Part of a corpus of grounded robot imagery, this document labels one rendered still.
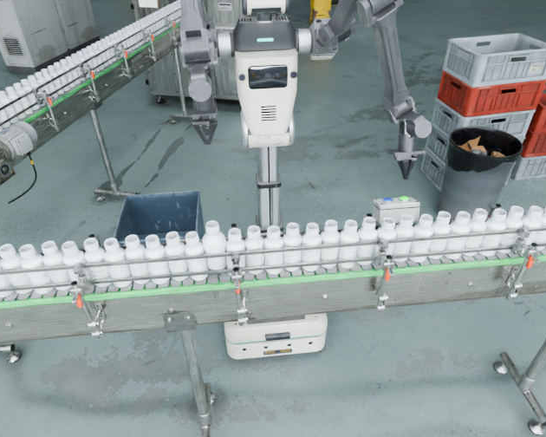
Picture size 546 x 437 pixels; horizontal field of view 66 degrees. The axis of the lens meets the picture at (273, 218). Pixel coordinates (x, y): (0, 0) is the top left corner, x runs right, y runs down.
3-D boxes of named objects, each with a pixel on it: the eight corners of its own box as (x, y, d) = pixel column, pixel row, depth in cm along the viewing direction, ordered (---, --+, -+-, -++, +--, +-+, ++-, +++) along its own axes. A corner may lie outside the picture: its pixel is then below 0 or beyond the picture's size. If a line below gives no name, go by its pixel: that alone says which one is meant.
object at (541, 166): (514, 181, 358) (523, 158, 345) (487, 158, 391) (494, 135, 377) (579, 174, 365) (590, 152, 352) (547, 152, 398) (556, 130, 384)
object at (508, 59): (472, 88, 290) (481, 55, 276) (440, 68, 321) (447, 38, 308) (549, 80, 300) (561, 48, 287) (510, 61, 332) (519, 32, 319)
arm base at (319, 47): (312, 20, 156) (314, 54, 158) (316, 12, 148) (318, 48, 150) (336, 19, 157) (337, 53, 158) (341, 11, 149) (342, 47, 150)
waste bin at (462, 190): (445, 238, 300) (469, 159, 262) (420, 202, 336) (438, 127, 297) (505, 233, 304) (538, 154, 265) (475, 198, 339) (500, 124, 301)
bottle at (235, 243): (243, 264, 138) (242, 224, 128) (247, 277, 133) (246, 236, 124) (225, 266, 137) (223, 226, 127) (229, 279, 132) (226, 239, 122)
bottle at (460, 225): (455, 247, 143) (468, 207, 133) (464, 259, 138) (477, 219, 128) (438, 249, 143) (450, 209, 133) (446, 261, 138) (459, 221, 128)
